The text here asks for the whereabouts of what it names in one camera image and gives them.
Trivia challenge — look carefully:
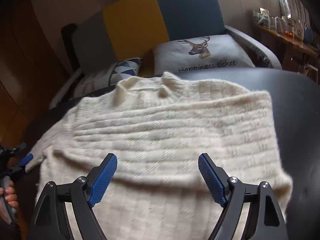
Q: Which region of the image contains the blue triangle pattern cushion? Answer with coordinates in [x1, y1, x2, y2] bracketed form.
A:
[73, 57, 143, 98]

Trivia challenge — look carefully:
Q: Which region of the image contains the blue bag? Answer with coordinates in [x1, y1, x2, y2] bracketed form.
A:
[303, 24, 313, 44]

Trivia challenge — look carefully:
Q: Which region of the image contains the grey yellow blue armchair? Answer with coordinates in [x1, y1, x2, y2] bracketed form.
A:
[50, 0, 281, 107]

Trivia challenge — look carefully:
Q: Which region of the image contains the jar with oranges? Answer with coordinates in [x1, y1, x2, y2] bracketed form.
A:
[284, 19, 295, 38]

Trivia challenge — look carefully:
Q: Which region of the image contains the right beige curtain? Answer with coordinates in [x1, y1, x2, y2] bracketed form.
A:
[278, 0, 311, 27]

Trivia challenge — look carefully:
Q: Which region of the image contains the deer print cushion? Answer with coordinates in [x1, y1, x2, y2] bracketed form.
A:
[153, 34, 255, 75]

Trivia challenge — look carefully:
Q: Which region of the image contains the person left hand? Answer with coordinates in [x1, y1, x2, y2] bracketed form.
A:
[0, 180, 19, 208]

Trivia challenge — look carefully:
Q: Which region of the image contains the cream knitted sweater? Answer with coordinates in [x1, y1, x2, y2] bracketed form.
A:
[26, 72, 293, 239]

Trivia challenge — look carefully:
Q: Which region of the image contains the wooden side table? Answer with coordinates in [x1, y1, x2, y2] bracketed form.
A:
[254, 25, 319, 85]

